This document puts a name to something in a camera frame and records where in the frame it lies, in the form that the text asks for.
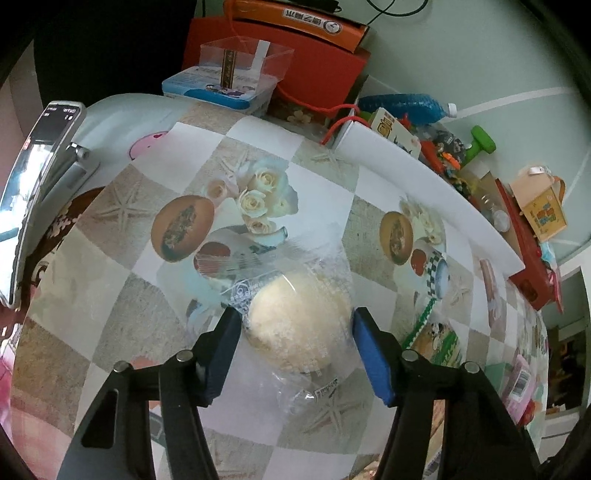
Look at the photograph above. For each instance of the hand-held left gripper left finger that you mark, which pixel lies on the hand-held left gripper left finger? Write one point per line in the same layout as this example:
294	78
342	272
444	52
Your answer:
221	355

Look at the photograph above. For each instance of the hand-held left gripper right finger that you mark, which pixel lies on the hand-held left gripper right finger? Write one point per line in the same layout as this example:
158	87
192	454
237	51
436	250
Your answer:
374	360

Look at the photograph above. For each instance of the bread bun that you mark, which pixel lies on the bread bun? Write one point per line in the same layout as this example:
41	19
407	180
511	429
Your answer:
295	318

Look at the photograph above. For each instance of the checked printed tablecloth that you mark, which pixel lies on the checked printed tablecloth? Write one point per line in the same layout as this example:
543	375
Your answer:
138	300

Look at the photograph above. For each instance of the pink snack packet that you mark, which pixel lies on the pink snack packet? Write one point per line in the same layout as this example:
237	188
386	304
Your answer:
521	387

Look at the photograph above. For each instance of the flat red box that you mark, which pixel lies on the flat red box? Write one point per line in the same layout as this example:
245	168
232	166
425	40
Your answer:
526	258

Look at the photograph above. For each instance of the light blue face mask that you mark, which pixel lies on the light blue face mask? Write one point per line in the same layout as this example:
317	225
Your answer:
546	254

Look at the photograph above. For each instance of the heap of colourful toys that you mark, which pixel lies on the heap of colourful toys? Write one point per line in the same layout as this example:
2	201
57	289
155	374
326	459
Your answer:
450	159

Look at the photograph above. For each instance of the small printed card box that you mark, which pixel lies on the small printed card box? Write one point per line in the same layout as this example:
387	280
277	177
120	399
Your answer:
397	131

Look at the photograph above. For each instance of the green dumbbell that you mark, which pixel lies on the green dumbbell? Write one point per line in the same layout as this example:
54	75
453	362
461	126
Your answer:
480	143

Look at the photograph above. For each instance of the phone on stand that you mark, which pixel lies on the phone on stand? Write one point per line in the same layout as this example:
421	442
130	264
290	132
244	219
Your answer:
37	184

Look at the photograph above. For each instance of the blue water bottle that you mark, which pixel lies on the blue water bottle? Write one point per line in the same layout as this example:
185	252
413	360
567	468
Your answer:
406	106

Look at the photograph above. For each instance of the blue lidded tissue box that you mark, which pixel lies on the blue lidded tissue box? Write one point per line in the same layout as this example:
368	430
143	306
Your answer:
207	90

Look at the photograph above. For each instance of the clear plastic box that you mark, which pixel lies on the clear plastic box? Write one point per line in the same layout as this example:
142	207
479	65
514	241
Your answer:
244	62

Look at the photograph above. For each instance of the red gift bag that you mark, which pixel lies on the red gift bag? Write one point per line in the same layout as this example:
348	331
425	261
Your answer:
323	69

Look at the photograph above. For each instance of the orange flat box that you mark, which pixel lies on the orange flat box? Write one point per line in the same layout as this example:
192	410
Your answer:
300	21

